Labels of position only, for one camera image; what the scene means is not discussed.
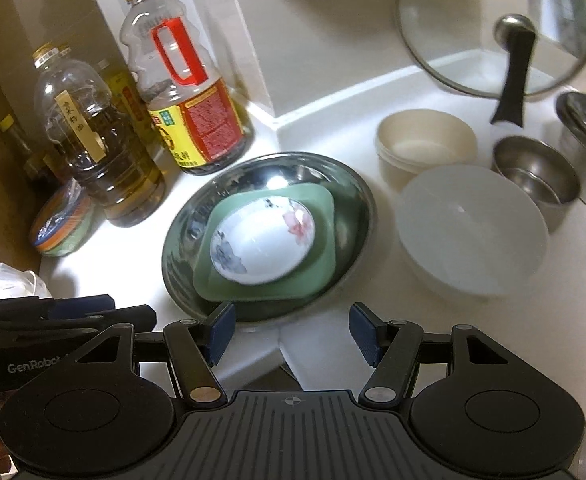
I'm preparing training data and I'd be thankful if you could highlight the large steel basin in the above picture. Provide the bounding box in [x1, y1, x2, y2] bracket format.
[162, 151, 378, 323]

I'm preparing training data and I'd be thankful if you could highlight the red-handled oil bottle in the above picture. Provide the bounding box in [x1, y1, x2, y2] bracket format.
[119, 0, 256, 177]

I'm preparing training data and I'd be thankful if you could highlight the white floral bowl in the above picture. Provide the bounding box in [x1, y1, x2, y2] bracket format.
[395, 164, 548, 301]

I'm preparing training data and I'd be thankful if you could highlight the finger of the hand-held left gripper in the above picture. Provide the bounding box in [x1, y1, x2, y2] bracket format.
[0, 294, 116, 321]
[0, 305, 158, 336]

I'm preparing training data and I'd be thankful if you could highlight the glass lid black handle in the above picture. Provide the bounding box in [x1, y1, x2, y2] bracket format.
[396, 0, 586, 126]

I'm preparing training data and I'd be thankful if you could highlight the small steel cup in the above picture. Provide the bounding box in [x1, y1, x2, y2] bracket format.
[491, 135, 581, 233]

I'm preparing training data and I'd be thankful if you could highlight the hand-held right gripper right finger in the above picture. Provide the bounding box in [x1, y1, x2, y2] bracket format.
[349, 302, 521, 405]

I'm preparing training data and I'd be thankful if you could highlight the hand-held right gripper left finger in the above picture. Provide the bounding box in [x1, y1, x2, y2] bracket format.
[73, 302, 237, 407]

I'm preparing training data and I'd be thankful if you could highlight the green square plate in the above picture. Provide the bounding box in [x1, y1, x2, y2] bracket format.
[193, 182, 335, 303]

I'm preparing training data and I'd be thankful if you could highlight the clear plastic bag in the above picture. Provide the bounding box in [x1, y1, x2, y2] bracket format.
[0, 262, 51, 305]

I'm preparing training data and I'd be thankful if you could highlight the small steel pot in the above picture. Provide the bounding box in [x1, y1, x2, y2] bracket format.
[503, 160, 568, 204]

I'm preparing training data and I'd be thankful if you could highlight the yellow label oil bottle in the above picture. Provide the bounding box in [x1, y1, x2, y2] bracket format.
[60, 46, 151, 153]

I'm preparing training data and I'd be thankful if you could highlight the striped colourful bowl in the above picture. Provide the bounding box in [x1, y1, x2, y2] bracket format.
[29, 180, 95, 258]

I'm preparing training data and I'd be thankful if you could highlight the cream plastic bowl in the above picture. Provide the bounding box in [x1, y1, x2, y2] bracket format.
[376, 142, 414, 194]
[377, 109, 478, 181]

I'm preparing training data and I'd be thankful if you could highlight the small floral saucer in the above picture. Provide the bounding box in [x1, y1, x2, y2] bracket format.
[209, 197, 318, 286]

